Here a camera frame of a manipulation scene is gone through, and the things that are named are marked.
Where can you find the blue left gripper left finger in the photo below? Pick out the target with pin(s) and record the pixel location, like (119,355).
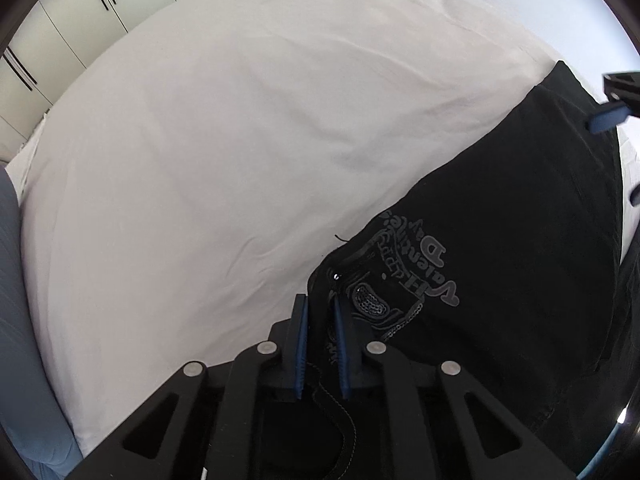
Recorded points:
(299,334)

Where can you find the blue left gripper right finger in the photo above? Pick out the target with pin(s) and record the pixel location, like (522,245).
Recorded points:
(342,351)

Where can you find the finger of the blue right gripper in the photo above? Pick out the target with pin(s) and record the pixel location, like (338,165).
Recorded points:
(607,116)

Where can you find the black jeans pants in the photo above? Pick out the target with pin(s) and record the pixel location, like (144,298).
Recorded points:
(491,314)

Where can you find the blue rolled duvet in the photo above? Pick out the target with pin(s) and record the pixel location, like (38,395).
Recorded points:
(30,414)

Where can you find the cream wardrobe with black handles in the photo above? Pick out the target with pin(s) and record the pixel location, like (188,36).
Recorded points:
(54,44)

